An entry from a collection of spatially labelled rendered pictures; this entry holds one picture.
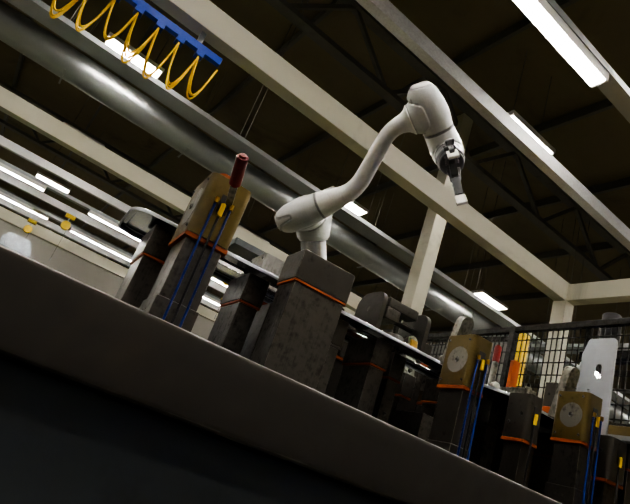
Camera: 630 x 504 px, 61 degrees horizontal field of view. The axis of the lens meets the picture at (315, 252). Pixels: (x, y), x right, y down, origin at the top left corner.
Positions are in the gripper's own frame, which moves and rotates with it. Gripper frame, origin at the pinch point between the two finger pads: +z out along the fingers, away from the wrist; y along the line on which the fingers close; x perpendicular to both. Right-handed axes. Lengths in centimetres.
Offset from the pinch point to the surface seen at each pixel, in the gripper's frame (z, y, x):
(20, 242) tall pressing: -410, -87, -501
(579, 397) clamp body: 38, -48, 16
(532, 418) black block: 47, -44, 4
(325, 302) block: 61, 2, -31
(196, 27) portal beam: -265, 73, -147
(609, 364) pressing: 2, -68, 34
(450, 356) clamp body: 45, -25, -11
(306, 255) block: 58, 11, -32
